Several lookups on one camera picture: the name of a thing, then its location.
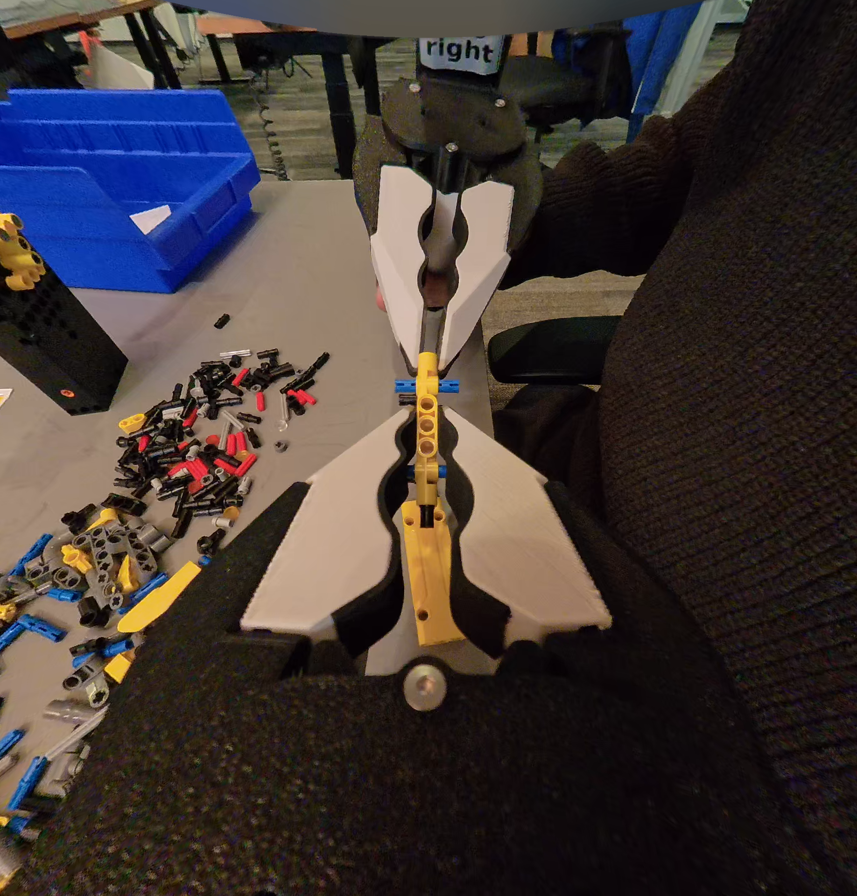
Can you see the person's black sweater torso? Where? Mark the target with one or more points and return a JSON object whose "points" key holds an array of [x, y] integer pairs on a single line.
{"points": [[750, 490]]}

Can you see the pile of mixed toy bricks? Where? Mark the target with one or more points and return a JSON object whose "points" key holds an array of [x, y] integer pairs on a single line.
{"points": [[155, 598]]}

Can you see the black office chair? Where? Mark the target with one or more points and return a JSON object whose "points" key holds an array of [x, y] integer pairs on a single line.
{"points": [[568, 77]]}

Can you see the blue storage bin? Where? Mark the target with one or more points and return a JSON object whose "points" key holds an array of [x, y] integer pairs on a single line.
{"points": [[85, 140]]}

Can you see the black chair armrest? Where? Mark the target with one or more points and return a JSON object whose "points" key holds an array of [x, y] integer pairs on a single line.
{"points": [[554, 350]]}

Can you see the wooden desk black legs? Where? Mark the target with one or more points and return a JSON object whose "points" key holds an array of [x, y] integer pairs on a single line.
{"points": [[341, 112], [152, 49]]}

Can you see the yellow panel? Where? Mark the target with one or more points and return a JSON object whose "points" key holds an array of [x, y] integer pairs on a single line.
{"points": [[428, 581]]}

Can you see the yellow brick assembly blue pins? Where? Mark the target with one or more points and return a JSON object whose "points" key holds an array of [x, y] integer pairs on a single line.
{"points": [[427, 427]]}

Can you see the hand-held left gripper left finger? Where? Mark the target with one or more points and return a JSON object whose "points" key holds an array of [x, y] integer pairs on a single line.
{"points": [[316, 560]]}

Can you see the blue jacket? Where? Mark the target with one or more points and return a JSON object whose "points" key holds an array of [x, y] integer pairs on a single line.
{"points": [[663, 63]]}

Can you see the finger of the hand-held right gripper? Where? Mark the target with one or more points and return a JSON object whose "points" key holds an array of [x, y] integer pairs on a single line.
{"points": [[484, 252], [393, 245]]}

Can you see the pile of black red pins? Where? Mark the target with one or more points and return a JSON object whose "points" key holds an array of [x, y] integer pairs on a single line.
{"points": [[197, 469]]}

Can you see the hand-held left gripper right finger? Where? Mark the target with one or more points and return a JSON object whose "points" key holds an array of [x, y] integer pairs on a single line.
{"points": [[533, 560]]}

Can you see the white paper bag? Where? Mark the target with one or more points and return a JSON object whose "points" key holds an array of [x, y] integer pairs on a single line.
{"points": [[120, 70]]}

